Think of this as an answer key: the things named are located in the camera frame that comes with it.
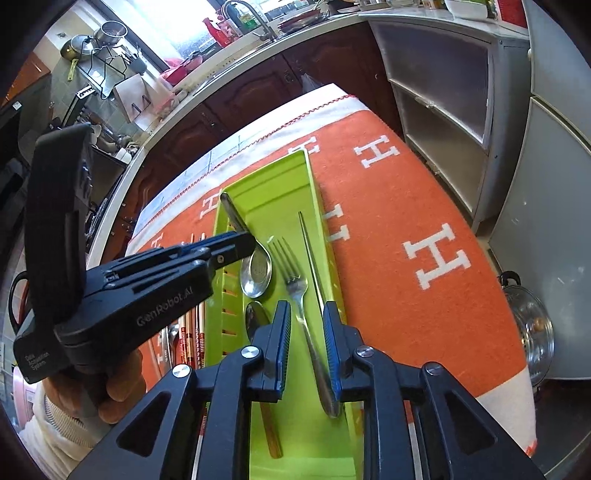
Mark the grey refrigerator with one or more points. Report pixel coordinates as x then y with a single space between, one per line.
554 184

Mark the white shelf cabinet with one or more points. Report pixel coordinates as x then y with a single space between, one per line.
503 115

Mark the hanging plastic bag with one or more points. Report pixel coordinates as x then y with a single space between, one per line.
310 85

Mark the red bottle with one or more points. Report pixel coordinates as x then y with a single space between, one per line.
221 32

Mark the metal fork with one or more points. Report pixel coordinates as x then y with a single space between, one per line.
295 286

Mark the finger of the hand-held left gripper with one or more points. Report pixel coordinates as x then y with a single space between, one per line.
203 243
231 258

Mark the dark wooden kitchen cabinets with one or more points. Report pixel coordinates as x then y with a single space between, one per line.
258 78

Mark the green plastic utensil tray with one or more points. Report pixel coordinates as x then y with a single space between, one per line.
277 198

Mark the white kitchen countertop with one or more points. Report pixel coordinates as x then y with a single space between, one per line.
152 138

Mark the person's left forearm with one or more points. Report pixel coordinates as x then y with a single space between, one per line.
69 438

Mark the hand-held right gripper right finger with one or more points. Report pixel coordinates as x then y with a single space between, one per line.
331 350

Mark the steel cooking pot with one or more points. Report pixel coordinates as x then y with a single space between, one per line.
111 32

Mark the metal chopstick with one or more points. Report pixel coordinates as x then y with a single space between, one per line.
309 249

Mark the large metal spoon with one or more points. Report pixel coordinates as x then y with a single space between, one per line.
256 272

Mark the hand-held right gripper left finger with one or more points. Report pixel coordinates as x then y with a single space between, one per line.
282 344

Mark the orange patterned blanket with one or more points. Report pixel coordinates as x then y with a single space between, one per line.
392 207

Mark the cutting board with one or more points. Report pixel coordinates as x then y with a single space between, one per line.
131 97

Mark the glass pot lid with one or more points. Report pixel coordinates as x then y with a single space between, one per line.
535 332

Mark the person's left hand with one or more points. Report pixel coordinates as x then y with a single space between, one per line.
122 392

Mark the kitchen faucet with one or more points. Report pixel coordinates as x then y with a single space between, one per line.
258 18

